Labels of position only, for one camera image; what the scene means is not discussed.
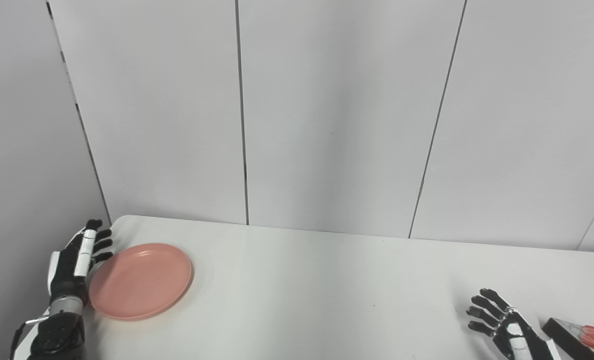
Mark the chocolate cake slice with fruit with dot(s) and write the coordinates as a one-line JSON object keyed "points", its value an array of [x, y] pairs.
{"points": [[579, 340]]}

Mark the pink round plate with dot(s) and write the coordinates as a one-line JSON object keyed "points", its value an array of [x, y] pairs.
{"points": [[141, 281]]}

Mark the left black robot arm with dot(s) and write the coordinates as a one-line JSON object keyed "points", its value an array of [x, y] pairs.
{"points": [[57, 332]]}

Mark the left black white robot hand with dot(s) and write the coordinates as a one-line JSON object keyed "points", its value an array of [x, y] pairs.
{"points": [[74, 260]]}

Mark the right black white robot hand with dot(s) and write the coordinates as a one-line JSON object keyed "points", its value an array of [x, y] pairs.
{"points": [[509, 330]]}

